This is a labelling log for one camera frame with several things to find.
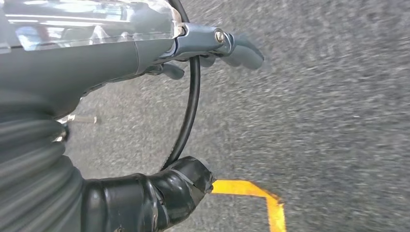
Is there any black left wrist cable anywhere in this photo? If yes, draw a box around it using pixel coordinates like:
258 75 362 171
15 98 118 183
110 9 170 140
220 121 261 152
159 0 202 171

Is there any yellow floor tape marking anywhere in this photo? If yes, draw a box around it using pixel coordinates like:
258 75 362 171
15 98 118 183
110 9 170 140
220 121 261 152
211 179 287 232

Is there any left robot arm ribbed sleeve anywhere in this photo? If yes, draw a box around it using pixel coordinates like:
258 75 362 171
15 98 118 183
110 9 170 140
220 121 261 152
0 109 85 232

